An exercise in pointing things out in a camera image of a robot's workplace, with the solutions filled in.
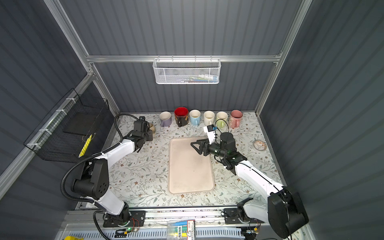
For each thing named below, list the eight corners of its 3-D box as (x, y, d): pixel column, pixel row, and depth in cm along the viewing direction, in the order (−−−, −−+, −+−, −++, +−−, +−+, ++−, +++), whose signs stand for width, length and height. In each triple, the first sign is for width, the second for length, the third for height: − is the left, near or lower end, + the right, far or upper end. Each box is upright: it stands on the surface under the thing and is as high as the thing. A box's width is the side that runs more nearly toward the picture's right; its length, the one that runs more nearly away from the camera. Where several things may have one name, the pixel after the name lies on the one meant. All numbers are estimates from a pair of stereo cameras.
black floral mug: (174, 129, 111) (173, 121, 104) (176, 114, 122) (175, 105, 114) (188, 129, 111) (187, 121, 104) (188, 114, 122) (188, 105, 114)
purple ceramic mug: (160, 129, 112) (158, 122, 106) (162, 118, 119) (160, 111, 113) (171, 129, 112) (169, 122, 106) (172, 118, 119) (171, 111, 113)
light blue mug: (189, 129, 113) (188, 120, 105) (189, 119, 120) (189, 109, 112) (200, 129, 113) (200, 120, 105) (199, 118, 120) (200, 109, 112)
